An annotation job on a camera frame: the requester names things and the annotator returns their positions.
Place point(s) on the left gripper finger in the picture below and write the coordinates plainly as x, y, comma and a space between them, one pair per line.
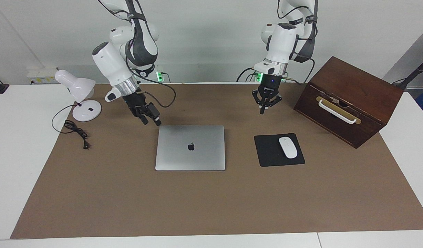
275, 100
262, 107

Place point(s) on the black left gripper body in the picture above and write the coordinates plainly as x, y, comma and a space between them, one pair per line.
268, 84

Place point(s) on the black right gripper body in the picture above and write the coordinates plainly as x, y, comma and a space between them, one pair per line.
137, 103

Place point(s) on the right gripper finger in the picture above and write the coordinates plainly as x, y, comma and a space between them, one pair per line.
155, 113
142, 115

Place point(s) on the silver grey laptop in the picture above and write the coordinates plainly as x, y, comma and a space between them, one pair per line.
184, 158

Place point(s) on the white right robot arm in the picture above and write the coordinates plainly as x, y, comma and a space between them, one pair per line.
111, 65

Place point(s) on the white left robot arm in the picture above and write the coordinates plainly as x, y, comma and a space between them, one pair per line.
284, 38

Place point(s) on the white plug green light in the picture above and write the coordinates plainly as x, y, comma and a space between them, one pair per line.
258, 77
160, 74

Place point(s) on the black mouse pad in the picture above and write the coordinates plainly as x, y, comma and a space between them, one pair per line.
266, 151

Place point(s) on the white computer mouse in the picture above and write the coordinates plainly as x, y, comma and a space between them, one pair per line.
288, 147

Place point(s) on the white desk lamp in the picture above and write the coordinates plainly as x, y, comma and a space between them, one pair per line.
79, 86

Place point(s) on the dark brown wooden box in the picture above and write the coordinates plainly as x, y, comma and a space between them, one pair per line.
356, 82

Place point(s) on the white power strip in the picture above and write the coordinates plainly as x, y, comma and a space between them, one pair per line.
42, 75

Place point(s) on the brown table mat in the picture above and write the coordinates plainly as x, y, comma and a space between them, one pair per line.
211, 199

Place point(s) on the black slanted stand pole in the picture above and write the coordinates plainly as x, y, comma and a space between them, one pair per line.
414, 74

